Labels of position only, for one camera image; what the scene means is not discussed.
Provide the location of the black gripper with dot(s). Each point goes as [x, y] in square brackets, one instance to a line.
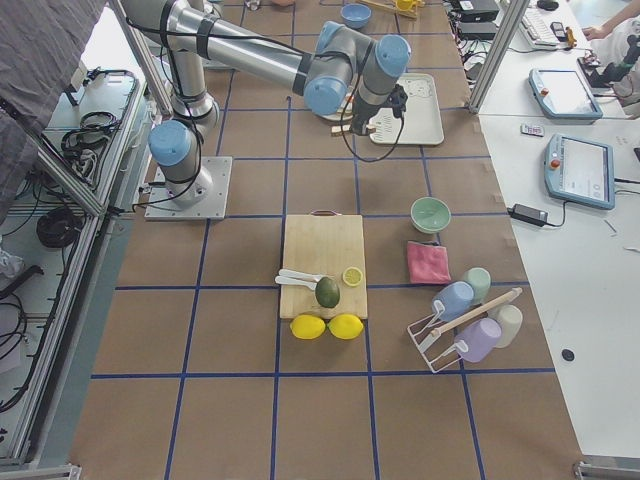
[361, 118]

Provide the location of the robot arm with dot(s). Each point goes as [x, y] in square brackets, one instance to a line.
[346, 69]

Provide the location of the cream round plate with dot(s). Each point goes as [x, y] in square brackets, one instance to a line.
[343, 113]

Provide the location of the cream bear tray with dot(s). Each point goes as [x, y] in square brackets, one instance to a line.
[422, 119]

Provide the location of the blue bowl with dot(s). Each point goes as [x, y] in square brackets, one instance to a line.
[355, 15]

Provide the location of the wooden cup rack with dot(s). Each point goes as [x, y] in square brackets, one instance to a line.
[389, 7]

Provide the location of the yellow cup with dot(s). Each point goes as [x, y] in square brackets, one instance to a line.
[405, 5]

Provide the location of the light green bowl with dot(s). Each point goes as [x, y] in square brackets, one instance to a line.
[430, 215]

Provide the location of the wooden cutting board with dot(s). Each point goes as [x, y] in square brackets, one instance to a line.
[325, 245]

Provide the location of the lemon slice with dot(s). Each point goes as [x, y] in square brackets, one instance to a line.
[352, 276]

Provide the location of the pink cloth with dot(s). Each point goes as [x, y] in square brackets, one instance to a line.
[427, 264]

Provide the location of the avocado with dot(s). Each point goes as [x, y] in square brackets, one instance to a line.
[327, 293]

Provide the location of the black power adapter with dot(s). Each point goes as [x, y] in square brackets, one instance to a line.
[529, 215]

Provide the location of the far teach pendant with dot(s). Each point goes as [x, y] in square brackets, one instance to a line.
[563, 95]

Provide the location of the teach pendant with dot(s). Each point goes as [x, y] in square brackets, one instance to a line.
[580, 171]
[563, 95]

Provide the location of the green mug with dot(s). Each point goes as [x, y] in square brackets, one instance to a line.
[480, 281]

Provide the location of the blue mug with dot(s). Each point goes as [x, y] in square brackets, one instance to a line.
[452, 301]

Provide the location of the right whole lemon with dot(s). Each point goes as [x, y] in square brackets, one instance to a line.
[346, 326]

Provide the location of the whole lemon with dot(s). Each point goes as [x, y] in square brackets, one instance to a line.
[307, 326]
[346, 326]

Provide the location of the near teach pendant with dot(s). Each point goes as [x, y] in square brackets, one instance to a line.
[580, 171]

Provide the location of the left whole lemon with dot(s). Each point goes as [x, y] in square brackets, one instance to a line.
[307, 326]

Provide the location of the cream mug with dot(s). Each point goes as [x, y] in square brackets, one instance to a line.
[509, 317]

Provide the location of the purple mug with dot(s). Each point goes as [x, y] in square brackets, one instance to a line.
[476, 341]

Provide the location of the aluminium frame post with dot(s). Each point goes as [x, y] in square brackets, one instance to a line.
[508, 27]

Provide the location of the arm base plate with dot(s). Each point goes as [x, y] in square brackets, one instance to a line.
[205, 199]

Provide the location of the white wire cup rack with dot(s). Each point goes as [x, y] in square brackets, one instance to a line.
[434, 340]

